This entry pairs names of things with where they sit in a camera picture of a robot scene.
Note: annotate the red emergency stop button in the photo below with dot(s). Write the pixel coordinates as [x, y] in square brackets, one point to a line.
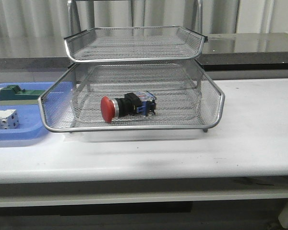
[133, 103]

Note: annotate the silver mesh tray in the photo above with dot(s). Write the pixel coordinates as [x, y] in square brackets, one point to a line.
[112, 44]
[186, 97]

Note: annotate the clear tape under rack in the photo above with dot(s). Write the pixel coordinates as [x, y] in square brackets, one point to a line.
[75, 137]

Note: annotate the white circuit breaker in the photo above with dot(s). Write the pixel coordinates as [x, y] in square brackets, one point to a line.
[9, 119]

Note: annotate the dark background counter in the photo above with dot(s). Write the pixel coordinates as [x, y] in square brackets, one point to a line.
[221, 52]

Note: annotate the grey metal rack frame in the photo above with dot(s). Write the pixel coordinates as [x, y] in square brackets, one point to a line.
[74, 27]

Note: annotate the green electrical switch module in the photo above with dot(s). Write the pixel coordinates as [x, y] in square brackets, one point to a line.
[15, 95]

